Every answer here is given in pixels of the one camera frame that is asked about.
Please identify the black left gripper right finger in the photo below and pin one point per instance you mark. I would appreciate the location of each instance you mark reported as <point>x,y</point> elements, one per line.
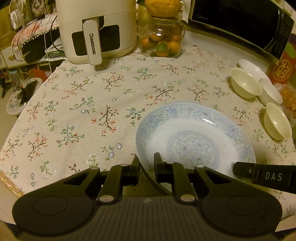
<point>174,174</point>

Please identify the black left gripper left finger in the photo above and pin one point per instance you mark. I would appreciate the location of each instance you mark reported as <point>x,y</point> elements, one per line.
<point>116,179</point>

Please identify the blue patterned plate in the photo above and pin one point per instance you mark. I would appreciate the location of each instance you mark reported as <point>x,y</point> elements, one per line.
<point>192,134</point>

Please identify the cream bowl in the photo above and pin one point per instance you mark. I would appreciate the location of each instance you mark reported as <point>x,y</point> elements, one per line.
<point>276,122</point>
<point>244,84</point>

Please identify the white plate with swirls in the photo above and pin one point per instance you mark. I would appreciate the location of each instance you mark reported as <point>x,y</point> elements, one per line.
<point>252,69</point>

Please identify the white bowl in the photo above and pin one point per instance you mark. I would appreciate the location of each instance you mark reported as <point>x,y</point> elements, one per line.
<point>270,93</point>

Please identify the floral tablecloth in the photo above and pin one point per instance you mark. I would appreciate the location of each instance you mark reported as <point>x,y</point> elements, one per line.
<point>82,117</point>

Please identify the plastic bag of kumquats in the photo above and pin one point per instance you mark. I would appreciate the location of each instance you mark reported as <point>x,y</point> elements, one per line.
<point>288,105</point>

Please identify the red gift box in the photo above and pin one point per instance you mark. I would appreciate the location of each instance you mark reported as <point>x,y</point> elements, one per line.
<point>285,68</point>

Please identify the glass jar of oranges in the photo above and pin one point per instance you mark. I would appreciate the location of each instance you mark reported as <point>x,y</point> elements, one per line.
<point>161,37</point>

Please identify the white air fryer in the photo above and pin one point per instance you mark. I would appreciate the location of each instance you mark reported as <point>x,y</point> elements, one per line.
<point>92,31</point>

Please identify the black microwave oven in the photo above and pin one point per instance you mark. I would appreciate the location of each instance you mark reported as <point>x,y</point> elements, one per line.
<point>261,23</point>

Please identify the large pomelo with leaves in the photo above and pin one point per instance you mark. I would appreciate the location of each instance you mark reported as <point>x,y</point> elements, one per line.
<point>163,8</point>

